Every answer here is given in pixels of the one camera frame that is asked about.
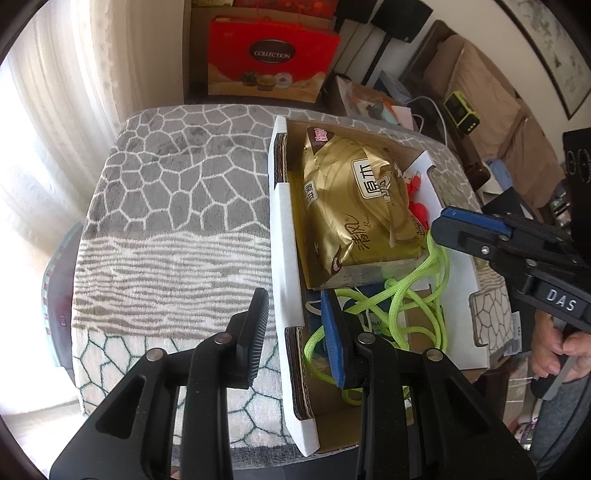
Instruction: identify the red cable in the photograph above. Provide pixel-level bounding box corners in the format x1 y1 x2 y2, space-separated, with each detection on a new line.
402 168 430 227

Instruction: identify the plastic bag with papers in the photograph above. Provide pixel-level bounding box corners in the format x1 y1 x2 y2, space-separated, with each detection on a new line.
41 222 84 370

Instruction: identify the gold tissue packet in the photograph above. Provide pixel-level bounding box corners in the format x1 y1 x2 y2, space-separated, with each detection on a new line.
301 127 430 291

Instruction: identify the white curtain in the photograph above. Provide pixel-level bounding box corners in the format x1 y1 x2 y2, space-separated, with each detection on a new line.
0 0 195 416

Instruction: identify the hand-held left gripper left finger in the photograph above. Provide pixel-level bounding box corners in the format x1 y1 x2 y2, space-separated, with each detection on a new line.
48 288 271 480

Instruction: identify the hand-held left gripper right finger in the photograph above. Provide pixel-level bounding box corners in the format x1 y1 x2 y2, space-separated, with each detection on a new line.
321 291 539 480

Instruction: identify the framed ink painting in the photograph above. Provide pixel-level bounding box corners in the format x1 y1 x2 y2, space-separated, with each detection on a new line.
496 0 591 121

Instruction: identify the black open box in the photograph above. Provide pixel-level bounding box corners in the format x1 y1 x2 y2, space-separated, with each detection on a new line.
480 187 546 222

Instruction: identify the neon green cable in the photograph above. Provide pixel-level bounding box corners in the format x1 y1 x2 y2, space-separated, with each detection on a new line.
302 231 451 407

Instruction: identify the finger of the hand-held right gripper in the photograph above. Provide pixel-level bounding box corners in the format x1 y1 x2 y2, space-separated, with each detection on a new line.
438 208 573 265
431 219 542 297

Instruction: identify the black speaker stand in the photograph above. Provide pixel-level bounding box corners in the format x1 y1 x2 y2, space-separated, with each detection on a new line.
365 34 393 86

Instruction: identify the white charging cable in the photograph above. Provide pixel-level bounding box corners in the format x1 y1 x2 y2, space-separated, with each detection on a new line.
409 96 448 144

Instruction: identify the brown sofa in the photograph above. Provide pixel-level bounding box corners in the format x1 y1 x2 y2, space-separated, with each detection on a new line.
402 18 568 213

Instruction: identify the tan sofa cushion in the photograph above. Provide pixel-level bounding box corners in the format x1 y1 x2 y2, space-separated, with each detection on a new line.
480 106 566 208
422 44 522 139

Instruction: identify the green black portable radio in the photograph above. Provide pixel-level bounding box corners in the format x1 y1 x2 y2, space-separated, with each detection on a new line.
444 91 483 136

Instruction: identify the red Collection gift box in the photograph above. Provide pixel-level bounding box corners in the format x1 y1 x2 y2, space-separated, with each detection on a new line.
207 15 341 104

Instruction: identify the pink paper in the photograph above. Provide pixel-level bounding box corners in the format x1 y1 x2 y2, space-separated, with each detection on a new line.
383 104 411 127

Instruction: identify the person's right hand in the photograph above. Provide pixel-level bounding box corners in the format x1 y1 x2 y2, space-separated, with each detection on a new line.
530 311 591 398

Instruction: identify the white cardboard tray box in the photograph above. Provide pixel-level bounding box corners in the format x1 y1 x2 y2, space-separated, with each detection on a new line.
268 115 490 457

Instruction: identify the light blue plastic object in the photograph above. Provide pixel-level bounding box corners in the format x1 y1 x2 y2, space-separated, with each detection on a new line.
489 159 515 190

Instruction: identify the grey white patterned blanket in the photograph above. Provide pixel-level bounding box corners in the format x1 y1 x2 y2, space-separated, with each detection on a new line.
71 104 522 467

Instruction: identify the open box of clutter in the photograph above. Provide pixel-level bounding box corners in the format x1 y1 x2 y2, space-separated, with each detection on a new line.
332 75 411 127

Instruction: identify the blue card with whale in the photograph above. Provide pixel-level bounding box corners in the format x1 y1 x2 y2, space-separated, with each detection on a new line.
307 285 393 342

